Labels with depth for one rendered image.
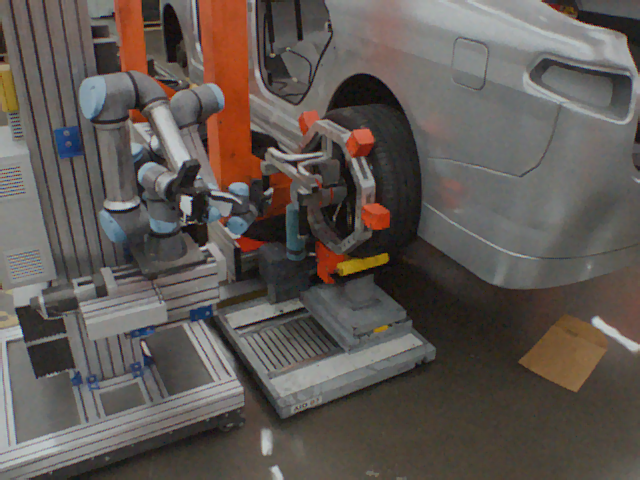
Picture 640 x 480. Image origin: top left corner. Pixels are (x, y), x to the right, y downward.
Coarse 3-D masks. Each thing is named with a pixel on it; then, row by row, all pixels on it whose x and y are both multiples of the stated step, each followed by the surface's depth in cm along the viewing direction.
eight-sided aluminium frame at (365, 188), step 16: (320, 128) 240; (336, 128) 237; (304, 144) 256; (304, 160) 263; (352, 160) 224; (352, 176) 226; (368, 176) 224; (368, 192) 224; (320, 208) 270; (320, 224) 268; (336, 240) 260; (352, 240) 238
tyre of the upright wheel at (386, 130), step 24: (336, 120) 243; (360, 120) 230; (384, 120) 233; (384, 144) 225; (408, 144) 229; (384, 168) 222; (408, 168) 227; (384, 192) 224; (408, 192) 228; (408, 216) 232; (384, 240) 235; (408, 240) 245
